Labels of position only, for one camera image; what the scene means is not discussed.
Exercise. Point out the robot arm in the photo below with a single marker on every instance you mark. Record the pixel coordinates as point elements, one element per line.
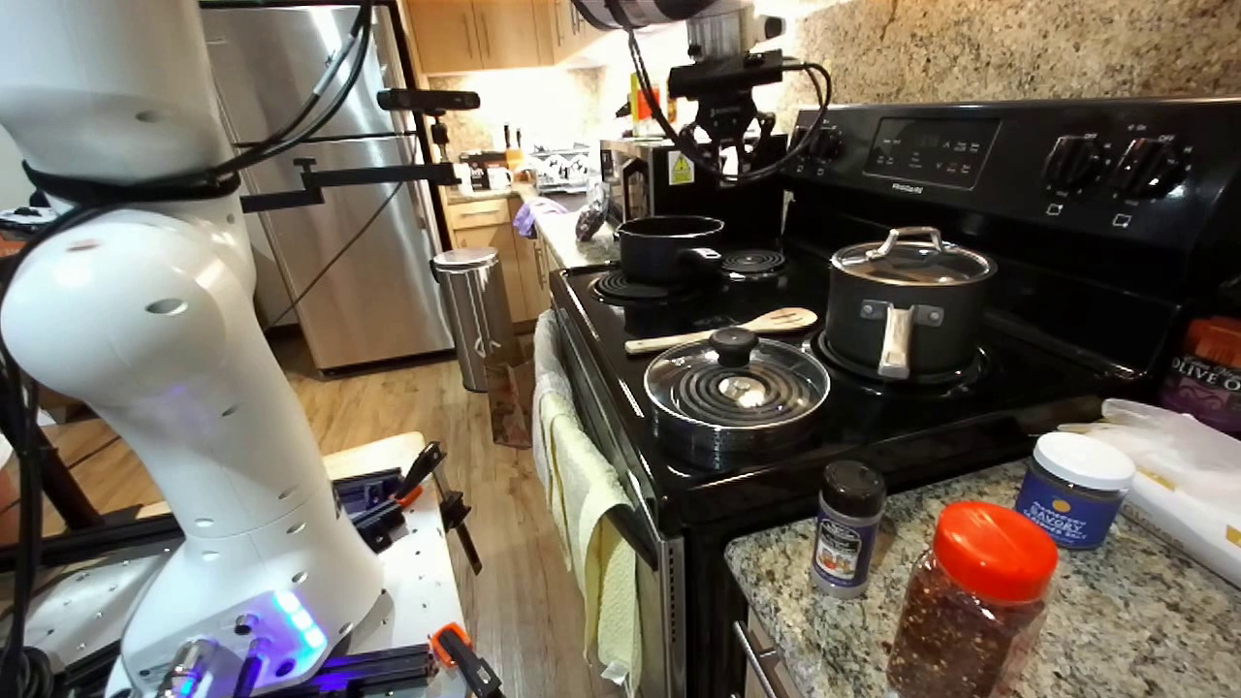
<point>184,388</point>

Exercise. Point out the counter drawer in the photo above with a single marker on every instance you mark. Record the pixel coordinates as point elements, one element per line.
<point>766,664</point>

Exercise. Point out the purple cloth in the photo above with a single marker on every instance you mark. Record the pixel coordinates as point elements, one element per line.
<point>533,215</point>

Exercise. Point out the brown paper bag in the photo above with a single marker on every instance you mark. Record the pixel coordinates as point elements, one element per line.
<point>509,397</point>

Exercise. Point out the spice bottle with black cap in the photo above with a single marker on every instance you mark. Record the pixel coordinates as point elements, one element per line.
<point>845,533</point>

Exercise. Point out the wooden wall cabinets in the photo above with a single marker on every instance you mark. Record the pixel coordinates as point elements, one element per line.
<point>485,34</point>

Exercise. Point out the coil burner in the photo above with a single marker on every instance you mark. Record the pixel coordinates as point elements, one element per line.
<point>970,368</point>
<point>754,262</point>
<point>620,286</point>
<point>776,388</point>

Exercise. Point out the blue jar with white lid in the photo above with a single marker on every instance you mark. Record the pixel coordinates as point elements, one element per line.
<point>1071,499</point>

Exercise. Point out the glass lid with black knob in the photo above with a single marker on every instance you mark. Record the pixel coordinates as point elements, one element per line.
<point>698,397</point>

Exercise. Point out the black electric stove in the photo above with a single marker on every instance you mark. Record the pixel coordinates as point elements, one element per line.
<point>1018,407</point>

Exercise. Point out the yellow dish towel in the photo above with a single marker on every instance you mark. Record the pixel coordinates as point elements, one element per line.
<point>606,572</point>

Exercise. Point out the row of bottles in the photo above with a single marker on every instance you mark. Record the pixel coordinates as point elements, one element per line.
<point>648,105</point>

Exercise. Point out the oven door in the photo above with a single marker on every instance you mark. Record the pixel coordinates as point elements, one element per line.
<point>659,601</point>

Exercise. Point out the small black saucepan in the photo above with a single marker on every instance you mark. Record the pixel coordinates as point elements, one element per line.
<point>659,250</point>

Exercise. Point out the dish rack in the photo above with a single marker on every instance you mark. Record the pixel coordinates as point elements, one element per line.
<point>560,170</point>

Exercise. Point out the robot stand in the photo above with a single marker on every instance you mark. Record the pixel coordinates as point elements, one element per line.
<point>417,572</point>

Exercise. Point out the steel trash can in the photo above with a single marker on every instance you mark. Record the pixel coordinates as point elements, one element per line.
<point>470,315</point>

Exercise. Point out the dark plastic bag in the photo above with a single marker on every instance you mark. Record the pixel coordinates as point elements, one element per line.
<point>591,218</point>

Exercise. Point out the wooden cooking spoon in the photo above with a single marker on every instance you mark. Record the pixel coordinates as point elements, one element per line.
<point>776,320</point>

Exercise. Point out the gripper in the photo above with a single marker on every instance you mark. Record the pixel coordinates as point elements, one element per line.
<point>725,114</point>

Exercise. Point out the spice jar with red lid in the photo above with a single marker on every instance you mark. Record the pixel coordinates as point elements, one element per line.
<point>970,620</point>

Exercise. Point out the olive oil bottle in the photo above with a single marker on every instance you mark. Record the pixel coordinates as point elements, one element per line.
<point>1207,373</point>

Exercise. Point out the camera on mount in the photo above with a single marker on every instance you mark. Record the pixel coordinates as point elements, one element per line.
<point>427,100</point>

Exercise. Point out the black microwave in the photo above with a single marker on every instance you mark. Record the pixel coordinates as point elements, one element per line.
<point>659,199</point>

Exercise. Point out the large black pot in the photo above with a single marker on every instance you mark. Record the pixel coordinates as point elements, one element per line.
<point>960,315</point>

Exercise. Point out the stove knob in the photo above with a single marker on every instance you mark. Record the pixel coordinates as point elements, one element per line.
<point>1074,165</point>
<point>824,143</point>
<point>1150,169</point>

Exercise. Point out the stainless steel refrigerator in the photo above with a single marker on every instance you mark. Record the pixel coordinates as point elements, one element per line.
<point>359,271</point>

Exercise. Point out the white dish towel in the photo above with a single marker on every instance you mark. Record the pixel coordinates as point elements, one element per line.
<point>548,388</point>

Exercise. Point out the orange and black clamp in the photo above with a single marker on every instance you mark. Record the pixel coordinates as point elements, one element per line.
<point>465,659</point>
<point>427,475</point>

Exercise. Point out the wooden base cabinets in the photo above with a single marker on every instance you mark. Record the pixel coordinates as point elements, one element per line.
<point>490,252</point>

